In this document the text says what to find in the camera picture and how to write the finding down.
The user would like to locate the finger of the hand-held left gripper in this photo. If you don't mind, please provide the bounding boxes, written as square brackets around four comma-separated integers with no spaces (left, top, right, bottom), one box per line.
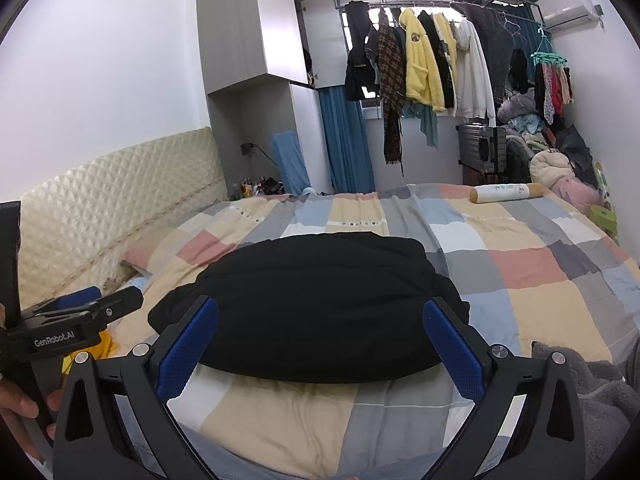
[40,287,145,330]
[22,286,104,315]

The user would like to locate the pile of clothes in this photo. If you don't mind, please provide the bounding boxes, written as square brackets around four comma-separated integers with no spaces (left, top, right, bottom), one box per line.
[495,87,558,153]

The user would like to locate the person's left hand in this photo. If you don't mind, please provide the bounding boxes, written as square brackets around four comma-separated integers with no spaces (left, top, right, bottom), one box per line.
[0,377,66,463]

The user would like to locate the black hanging coat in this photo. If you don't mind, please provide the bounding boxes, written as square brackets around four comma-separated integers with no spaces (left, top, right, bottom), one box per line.
[344,1,381,102]

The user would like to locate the blue covered chair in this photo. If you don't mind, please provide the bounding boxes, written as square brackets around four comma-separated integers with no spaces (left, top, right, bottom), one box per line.
[270,131,312,196]

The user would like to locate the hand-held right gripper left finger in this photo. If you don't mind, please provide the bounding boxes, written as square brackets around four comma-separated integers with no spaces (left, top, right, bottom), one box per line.
[52,296,221,480]

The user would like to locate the brown plaid scarf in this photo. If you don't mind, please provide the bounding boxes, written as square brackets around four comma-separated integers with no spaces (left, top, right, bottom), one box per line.
[376,7,408,177]

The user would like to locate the dark grey sweater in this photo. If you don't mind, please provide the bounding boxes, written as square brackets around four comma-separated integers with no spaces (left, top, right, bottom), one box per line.
[450,2,516,106]

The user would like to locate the blue curtain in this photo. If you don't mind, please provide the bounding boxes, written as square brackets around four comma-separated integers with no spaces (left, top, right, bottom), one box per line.
[317,85,377,196]

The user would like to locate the teal hanging cloth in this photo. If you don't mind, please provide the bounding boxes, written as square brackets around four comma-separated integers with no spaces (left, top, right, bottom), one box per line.
[402,100,441,150]

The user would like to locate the pink fluffy garment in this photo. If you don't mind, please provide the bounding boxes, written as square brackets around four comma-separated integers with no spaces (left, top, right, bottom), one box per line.
[554,177,601,212]

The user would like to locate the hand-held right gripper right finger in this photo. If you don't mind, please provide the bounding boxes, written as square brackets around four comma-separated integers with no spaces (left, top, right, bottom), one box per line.
[422,297,587,480]

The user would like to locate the cream bolster pillow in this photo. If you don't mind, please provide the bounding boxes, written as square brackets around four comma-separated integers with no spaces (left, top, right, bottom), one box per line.
[472,182,543,206]

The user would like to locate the black charger cable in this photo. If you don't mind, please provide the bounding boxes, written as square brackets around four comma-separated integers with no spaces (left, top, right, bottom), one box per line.
[241,142,281,167]

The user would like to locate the red patterned hanging garments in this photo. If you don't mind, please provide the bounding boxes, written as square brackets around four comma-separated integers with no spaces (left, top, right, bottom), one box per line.
[535,62,576,123]

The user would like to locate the teal clip hanger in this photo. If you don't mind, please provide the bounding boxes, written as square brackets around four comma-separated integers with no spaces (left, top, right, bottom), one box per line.
[530,22,571,67]

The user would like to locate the cluster of small bottles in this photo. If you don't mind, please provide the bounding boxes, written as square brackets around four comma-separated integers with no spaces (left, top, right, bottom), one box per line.
[227,175,291,200]

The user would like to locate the white hoodie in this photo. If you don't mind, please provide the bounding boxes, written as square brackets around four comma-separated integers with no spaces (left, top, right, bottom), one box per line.
[454,17,497,126]

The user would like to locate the grey wardrobe cabinet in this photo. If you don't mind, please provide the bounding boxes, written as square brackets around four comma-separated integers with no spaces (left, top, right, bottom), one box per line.
[196,0,351,201]

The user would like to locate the cream quilted headboard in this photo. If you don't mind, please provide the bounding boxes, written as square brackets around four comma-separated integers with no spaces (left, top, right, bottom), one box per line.
[17,126,228,306]

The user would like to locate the white air conditioner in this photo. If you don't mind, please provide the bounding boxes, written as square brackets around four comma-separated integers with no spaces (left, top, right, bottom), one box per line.
[537,2,601,31]

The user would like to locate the cream plush garment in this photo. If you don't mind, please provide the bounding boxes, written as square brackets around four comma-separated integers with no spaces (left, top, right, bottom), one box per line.
[529,149,577,189]

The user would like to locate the yellow fleece jacket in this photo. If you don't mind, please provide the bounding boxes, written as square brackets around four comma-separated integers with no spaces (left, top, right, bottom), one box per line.
[404,8,447,113]

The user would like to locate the patchwork bed blanket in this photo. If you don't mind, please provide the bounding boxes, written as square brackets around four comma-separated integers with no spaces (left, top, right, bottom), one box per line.
[107,182,640,480]

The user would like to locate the yellow cloth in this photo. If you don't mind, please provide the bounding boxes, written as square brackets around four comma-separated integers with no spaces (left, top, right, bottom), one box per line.
[62,329,113,376]

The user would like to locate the black hanging jacket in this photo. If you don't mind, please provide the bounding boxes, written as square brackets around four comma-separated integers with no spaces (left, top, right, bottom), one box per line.
[417,10,456,108]

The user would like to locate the grey fleece blanket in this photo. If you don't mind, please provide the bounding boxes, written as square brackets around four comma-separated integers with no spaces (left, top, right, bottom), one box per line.
[530,340,640,480]

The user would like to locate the pale yellow hanging jacket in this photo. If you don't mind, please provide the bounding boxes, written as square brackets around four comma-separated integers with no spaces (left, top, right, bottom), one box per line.
[434,12,458,111]

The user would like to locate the green plastic stool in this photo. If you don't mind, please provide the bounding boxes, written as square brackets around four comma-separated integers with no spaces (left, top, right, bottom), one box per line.
[589,204,619,242]

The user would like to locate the grey suitcase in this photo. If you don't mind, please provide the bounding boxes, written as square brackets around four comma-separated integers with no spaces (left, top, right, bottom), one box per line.
[457,124,508,186]

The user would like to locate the black pants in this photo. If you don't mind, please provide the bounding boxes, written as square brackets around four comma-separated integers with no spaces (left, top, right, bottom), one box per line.
[147,231,471,385]

